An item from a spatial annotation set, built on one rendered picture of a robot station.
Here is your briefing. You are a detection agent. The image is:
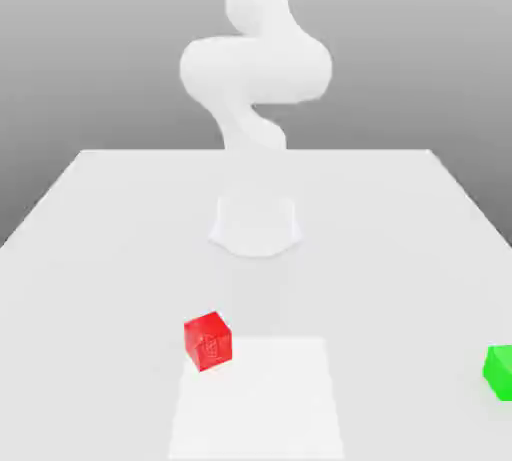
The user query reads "small green cube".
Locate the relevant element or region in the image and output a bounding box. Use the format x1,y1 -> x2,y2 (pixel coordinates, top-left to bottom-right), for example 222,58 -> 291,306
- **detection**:
482,343 -> 512,403

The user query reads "small red cube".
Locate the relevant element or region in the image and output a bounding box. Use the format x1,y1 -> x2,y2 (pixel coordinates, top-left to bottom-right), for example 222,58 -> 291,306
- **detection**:
183,310 -> 234,373

